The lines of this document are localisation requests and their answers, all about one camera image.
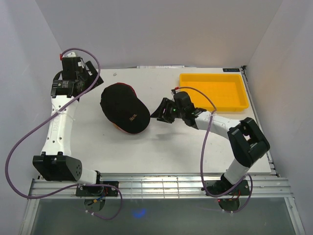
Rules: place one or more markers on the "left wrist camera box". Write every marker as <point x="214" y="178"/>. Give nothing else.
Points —
<point x="70" y="54"/>

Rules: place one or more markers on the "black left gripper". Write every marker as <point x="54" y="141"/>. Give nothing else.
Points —
<point x="92" y="70"/>

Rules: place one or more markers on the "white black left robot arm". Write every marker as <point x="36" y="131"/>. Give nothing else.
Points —
<point x="56" y="163"/>

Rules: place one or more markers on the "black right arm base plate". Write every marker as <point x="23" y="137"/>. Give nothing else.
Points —
<point x="218" y="188"/>

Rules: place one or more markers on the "red baseball cap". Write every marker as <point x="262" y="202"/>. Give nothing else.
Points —
<point x="120" y="106"/>

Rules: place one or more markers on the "black sport baseball cap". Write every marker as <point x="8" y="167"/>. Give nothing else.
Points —
<point x="142" y="118"/>

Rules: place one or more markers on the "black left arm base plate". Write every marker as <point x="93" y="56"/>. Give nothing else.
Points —
<point x="95" y="191"/>

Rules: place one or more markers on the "aluminium front rail frame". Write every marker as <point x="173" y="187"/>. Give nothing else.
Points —
<point x="166" y="205"/>

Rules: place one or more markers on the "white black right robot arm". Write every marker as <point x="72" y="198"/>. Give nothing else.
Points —
<point x="247" y="141"/>

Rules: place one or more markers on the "dark corner label sticker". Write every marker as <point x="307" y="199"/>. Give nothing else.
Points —
<point x="231" y="70"/>

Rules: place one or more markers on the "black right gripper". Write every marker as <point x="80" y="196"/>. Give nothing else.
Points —
<point x="165" y="104"/>

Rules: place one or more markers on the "yellow plastic bin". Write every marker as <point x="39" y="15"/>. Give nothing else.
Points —
<point x="226" y="91"/>

